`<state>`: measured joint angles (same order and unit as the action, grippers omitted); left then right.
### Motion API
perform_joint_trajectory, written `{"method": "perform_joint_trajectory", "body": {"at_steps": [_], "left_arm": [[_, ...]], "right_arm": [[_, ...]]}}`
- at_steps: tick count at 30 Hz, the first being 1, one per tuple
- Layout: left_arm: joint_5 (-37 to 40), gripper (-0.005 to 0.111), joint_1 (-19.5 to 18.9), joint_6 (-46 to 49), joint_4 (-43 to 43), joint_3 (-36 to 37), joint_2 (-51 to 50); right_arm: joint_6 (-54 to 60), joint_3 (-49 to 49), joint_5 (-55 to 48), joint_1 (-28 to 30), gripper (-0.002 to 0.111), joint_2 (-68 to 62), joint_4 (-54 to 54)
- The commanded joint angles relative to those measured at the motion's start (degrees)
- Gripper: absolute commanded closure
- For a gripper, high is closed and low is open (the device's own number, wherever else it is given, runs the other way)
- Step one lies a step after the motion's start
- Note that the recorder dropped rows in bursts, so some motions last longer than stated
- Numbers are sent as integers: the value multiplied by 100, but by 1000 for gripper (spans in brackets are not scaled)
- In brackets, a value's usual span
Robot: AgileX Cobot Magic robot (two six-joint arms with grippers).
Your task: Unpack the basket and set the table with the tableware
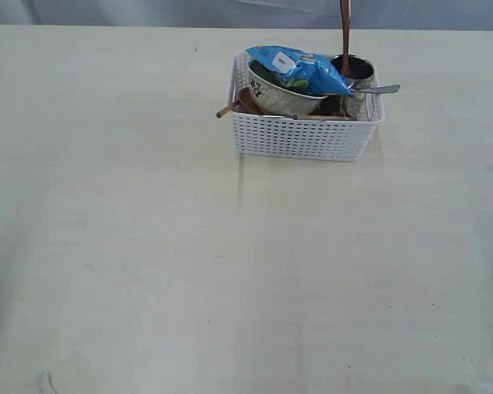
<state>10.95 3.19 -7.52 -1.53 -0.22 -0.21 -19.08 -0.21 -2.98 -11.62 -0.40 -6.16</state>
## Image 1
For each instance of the stainless steel cup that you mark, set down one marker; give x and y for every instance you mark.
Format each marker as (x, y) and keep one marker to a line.
(360, 77)

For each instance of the brown wooden plate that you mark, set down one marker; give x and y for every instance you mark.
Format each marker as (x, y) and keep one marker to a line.
(247, 103)

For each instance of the brown wooden spoon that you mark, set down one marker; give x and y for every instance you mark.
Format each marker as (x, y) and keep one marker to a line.
(346, 15)

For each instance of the blue snack bag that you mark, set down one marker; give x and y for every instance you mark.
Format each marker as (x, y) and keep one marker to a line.
(292, 69)

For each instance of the stainless steel fork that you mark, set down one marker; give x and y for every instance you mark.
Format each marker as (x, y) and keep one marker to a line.
(388, 89)

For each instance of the white floral ceramic bowl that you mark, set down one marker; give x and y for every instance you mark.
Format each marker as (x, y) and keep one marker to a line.
(272, 98)

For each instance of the white perforated plastic basket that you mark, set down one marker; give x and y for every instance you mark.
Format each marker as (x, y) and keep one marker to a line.
(281, 136)

